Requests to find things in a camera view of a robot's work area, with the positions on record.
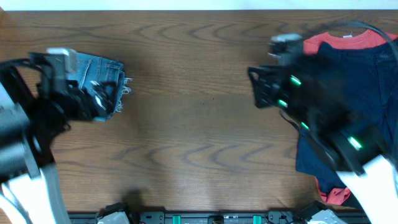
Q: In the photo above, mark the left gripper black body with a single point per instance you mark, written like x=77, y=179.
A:
x=58, y=110

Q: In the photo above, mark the red t-shirt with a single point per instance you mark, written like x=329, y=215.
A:
x=367, y=39

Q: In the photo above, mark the navy blue folded garment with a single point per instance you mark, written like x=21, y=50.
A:
x=369, y=86

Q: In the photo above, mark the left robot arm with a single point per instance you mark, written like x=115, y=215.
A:
x=30, y=189

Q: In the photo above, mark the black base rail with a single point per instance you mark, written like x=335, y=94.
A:
x=313, y=213

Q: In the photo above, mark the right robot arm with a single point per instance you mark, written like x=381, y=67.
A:
x=345, y=141

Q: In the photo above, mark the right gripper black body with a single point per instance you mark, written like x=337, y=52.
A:
x=276, y=94

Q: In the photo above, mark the light blue denim jeans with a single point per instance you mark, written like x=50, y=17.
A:
x=109, y=73

